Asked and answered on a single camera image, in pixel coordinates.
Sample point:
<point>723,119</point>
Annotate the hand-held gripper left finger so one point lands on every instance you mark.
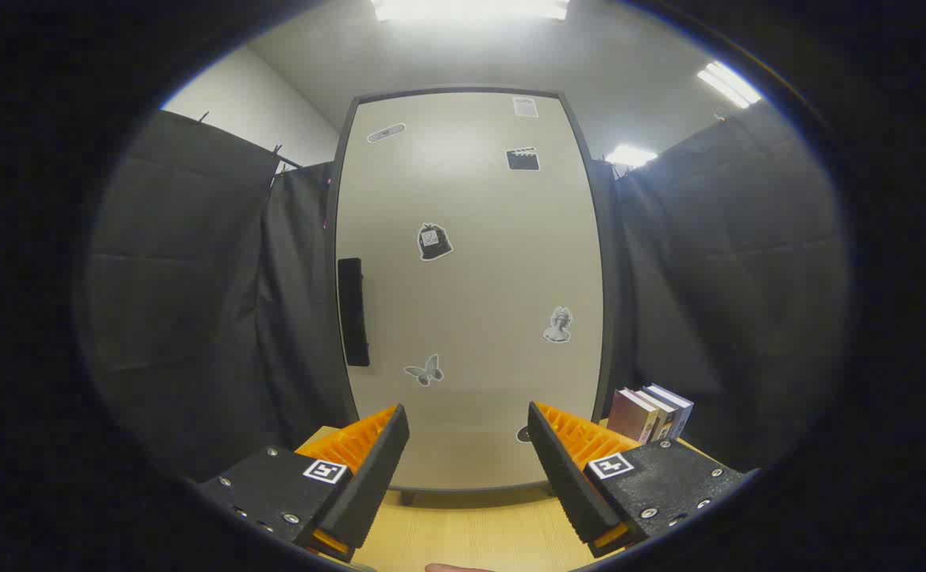
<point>376,477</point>

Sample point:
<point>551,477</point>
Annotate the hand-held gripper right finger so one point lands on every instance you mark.
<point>566,477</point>

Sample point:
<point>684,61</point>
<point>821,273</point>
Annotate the beige cabinet door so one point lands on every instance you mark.
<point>471,302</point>

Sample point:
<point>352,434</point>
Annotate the maroon covered book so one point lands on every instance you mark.
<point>630,417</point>

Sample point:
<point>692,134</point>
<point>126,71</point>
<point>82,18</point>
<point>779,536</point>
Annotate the beige covered book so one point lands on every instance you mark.
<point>664,413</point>

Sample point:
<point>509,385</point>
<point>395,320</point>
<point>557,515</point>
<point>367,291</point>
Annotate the blue-grey covered book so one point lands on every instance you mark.
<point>681,407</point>

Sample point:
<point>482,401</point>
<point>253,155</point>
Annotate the black backdrop cloth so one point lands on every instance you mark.
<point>193,302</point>

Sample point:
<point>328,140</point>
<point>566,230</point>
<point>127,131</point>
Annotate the ceiling light panel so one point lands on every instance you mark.
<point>729,84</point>
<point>471,8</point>
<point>630,156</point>

